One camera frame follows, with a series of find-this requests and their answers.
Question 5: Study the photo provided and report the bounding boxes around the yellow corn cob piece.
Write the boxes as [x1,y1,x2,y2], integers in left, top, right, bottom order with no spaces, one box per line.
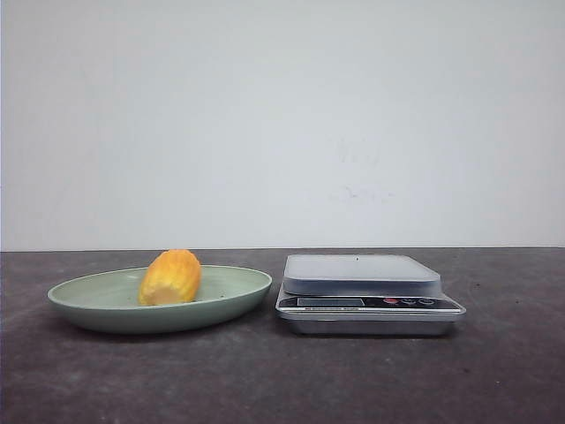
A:
[138,249,201,306]

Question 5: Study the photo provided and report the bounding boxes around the silver digital kitchen scale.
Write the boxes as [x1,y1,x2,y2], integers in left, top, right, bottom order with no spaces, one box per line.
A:
[275,254,466,337]

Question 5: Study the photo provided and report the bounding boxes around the green oval plate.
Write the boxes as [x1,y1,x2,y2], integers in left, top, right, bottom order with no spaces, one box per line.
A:
[47,265,272,335]

